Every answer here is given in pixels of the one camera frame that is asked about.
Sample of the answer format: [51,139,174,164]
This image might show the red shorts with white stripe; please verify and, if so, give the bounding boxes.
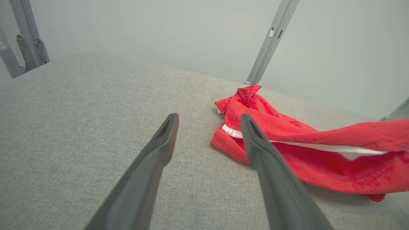
[210,85,409,203]

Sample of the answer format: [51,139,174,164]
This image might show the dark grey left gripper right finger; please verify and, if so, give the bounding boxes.
[240,113,334,230]

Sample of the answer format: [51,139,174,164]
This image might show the plain grey partition post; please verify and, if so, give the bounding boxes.
[380,97,409,122]

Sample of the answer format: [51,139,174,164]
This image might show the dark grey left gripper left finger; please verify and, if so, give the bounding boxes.
[85,112,179,230]

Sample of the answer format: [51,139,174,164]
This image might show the grey slotted partition post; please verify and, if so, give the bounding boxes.
[244,0,300,86]

